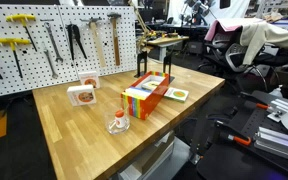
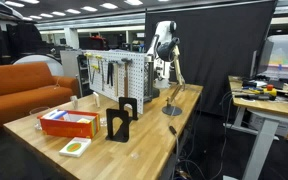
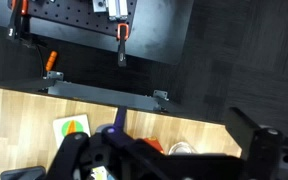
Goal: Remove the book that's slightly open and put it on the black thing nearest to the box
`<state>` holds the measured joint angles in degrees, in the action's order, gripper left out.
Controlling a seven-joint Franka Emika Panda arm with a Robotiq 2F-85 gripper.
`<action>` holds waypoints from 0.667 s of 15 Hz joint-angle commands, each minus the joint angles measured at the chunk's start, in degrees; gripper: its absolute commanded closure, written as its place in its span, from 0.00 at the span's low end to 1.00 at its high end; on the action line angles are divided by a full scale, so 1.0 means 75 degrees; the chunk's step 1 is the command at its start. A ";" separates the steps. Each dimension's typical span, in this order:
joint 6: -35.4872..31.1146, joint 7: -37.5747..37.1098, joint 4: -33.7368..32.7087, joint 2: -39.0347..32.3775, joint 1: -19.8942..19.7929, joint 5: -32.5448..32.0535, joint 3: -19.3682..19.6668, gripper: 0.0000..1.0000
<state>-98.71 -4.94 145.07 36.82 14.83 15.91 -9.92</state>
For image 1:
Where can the wooden jointed lamp arm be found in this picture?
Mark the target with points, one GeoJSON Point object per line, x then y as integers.
{"type": "Point", "coordinates": [141, 40]}

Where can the white blue-edged book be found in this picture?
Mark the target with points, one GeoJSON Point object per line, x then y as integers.
{"type": "Point", "coordinates": [137, 92]}

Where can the white book with green cover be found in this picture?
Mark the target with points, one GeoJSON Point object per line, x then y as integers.
{"type": "Point", "coordinates": [151, 85]}

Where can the rainbow striped orange box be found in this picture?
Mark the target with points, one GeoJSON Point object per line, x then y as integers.
{"type": "Point", "coordinates": [147, 106]}

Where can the green book with orange circle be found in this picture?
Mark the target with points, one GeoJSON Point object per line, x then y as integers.
{"type": "Point", "coordinates": [177, 94]}

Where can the beige flat box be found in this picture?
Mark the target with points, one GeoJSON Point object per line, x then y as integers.
{"type": "Point", "coordinates": [154, 153]}

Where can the black metal bookend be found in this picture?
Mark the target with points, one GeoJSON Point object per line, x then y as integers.
{"type": "Point", "coordinates": [167, 65]}
{"type": "Point", "coordinates": [141, 63]}

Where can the small white orange-capped bottle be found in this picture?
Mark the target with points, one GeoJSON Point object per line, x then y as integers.
{"type": "Point", "coordinates": [120, 119]}

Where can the clear glass beaker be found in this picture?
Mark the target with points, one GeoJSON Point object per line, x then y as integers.
{"type": "Point", "coordinates": [109, 110]}

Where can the wooden desk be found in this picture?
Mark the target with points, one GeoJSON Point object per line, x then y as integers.
{"type": "Point", "coordinates": [167, 40]}

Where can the black pliers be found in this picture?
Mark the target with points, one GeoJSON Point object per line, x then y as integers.
{"type": "Point", "coordinates": [71, 40]}

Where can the black mesh office chair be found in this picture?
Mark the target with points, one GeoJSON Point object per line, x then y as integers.
{"type": "Point", "coordinates": [232, 55]}

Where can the short steel combination wrench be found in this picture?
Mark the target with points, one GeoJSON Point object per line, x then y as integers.
{"type": "Point", "coordinates": [50, 63]}

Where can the pink cloth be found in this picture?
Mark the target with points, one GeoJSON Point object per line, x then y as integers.
{"type": "Point", "coordinates": [224, 26]}

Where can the long steel combination wrench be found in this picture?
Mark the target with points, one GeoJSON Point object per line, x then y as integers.
{"type": "Point", "coordinates": [53, 43]}

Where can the black perforated plate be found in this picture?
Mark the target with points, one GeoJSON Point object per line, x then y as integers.
{"type": "Point", "coordinates": [250, 160]}

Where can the beige cloth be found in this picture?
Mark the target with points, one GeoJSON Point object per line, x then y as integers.
{"type": "Point", "coordinates": [267, 35]}

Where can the white perforated pegboard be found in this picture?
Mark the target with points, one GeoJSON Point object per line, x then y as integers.
{"type": "Point", "coordinates": [4, 83]}

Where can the long aluminium extrusion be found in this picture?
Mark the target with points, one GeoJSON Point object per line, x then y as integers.
{"type": "Point", "coordinates": [277, 143]}

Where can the short aluminium bracket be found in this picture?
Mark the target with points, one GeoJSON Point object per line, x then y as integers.
{"type": "Point", "coordinates": [282, 107]}

